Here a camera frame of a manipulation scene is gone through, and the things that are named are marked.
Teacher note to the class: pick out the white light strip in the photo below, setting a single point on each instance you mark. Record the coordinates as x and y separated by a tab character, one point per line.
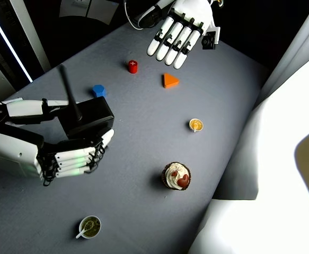
8	43

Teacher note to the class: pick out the red cylinder block white cross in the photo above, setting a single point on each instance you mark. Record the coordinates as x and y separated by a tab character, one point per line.
133	67

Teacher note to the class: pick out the white backdrop cloth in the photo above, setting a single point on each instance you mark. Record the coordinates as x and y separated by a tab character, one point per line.
276	158

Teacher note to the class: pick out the small white stirring spoon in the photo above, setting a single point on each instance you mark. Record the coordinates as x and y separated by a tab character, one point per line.
195	128

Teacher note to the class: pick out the toy cupcake with white cream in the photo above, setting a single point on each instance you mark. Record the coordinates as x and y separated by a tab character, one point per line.
176	176

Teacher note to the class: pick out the white bowl of green soup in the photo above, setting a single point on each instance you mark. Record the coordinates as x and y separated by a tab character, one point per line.
94	227

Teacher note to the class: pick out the black box with antenna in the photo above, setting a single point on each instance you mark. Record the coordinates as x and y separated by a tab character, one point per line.
96	116

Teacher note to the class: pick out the small cup with orange drink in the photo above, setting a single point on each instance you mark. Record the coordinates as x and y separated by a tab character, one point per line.
196	125

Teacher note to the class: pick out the blue hexagon block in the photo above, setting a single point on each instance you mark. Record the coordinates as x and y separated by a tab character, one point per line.
100	90

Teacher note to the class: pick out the white frame post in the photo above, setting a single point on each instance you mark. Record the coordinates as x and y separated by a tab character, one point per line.
31	34

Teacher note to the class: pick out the grey table cloth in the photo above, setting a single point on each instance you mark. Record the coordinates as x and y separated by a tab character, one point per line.
143	211

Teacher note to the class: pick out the black wrist camera white bracket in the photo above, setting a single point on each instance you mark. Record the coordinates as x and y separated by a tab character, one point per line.
209	41

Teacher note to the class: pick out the white soup spoon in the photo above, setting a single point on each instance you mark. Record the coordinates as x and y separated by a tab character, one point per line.
84	231

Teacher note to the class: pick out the orange triangle block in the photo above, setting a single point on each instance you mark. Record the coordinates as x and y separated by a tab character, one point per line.
169	80

